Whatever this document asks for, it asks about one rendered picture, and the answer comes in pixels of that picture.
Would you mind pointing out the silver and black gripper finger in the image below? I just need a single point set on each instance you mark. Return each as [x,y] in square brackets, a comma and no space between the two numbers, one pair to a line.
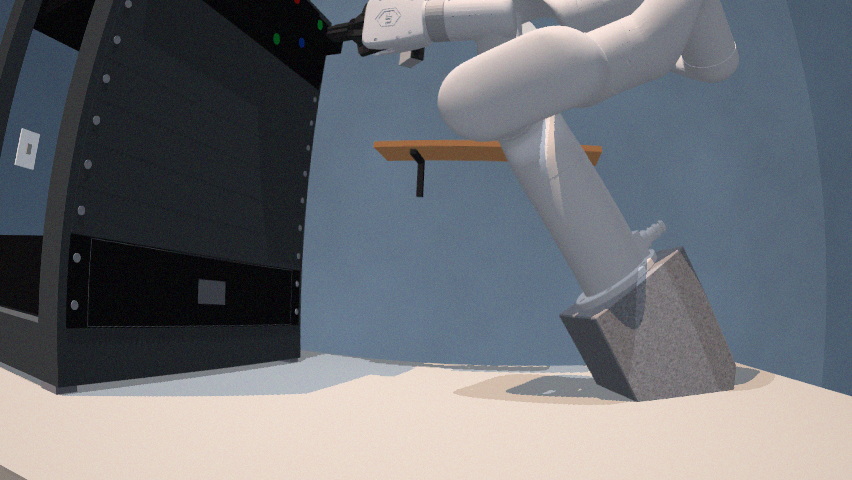
[345,34]
[355,23]

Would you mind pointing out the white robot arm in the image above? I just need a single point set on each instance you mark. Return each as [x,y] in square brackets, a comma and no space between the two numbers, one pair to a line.
[553,69]

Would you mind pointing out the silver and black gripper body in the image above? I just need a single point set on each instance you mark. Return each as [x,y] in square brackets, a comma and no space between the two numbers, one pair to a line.
[396,24]

